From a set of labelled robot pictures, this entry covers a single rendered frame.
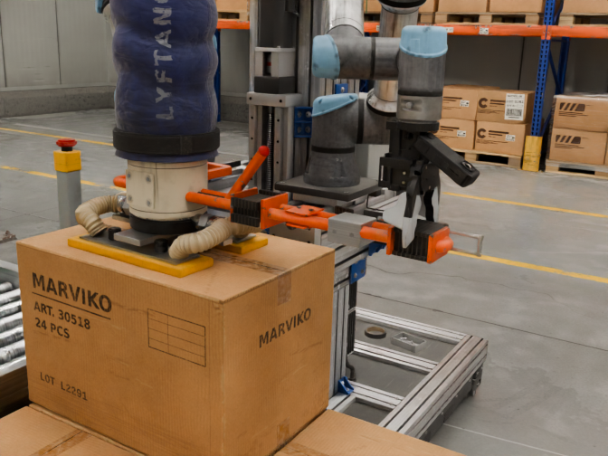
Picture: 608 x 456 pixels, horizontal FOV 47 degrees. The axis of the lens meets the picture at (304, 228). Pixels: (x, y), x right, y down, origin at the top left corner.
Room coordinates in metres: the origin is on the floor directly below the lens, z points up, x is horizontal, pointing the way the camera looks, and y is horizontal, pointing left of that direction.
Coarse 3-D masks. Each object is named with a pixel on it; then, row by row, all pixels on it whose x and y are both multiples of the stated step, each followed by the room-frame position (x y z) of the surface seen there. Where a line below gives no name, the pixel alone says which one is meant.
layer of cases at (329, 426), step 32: (32, 416) 1.43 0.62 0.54; (320, 416) 1.47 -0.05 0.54; (0, 448) 1.30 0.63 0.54; (32, 448) 1.31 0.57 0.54; (64, 448) 1.31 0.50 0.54; (96, 448) 1.31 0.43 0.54; (128, 448) 1.32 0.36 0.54; (288, 448) 1.33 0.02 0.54; (320, 448) 1.34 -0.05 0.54; (352, 448) 1.34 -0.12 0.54; (384, 448) 1.35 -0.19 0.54; (416, 448) 1.35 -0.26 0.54
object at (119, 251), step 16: (80, 240) 1.45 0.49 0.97; (96, 240) 1.44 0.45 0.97; (112, 240) 1.44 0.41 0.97; (160, 240) 1.37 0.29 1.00; (112, 256) 1.38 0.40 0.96; (128, 256) 1.36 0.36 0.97; (144, 256) 1.35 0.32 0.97; (160, 256) 1.34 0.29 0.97; (192, 256) 1.35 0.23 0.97; (176, 272) 1.28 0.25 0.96; (192, 272) 1.31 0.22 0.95
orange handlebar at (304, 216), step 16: (208, 176) 1.65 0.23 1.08; (192, 192) 1.43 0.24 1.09; (208, 192) 1.44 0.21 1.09; (224, 208) 1.37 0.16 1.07; (272, 208) 1.31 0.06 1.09; (288, 208) 1.33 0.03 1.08; (304, 208) 1.30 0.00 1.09; (320, 208) 1.30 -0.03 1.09; (288, 224) 1.28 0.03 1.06; (304, 224) 1.26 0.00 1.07; (320, 224) 1.24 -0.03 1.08; (384, 224) 1.22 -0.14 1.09; (384, 240) 1.17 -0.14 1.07; (448, 240) 1.13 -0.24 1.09
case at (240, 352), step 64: (64, 256) 1.40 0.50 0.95; (256, 256) 1.43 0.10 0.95; (320, 256) 1.45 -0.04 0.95; (64, 320) 1.41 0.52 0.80; (128, 320) 1.30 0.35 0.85; (192, 320) 1.21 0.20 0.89; (256, 320) 1.25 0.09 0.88; (320, 320) 1.46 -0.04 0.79; (64, 384) 1.42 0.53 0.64; (128, 384) 1.30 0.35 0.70; (192, 384) 1.21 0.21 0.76; (256, 384) 1.26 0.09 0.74; (320, 384) 1.47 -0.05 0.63; (192, 448) 1.21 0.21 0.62; (256, 448) 1.26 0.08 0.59
